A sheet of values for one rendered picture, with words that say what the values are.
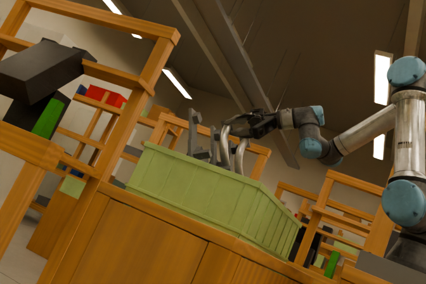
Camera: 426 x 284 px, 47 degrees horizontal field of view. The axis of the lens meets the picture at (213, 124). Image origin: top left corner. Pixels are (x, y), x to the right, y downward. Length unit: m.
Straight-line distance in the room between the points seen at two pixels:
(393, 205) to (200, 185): 0.55
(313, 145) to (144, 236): 0.66
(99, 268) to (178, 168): 0.36
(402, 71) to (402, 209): 0.44
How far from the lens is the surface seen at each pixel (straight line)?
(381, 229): 2.53
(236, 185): 1.41
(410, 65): 1.64
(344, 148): 1.81
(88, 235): 1.55
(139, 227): 1.44
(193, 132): 1.64
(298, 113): 1.78
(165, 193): 1.48
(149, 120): 7.08
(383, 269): 1.47
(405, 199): 1.45
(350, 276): 1.47
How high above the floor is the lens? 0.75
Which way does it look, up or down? 13 degrees up
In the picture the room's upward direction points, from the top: 24 degrees clockwise
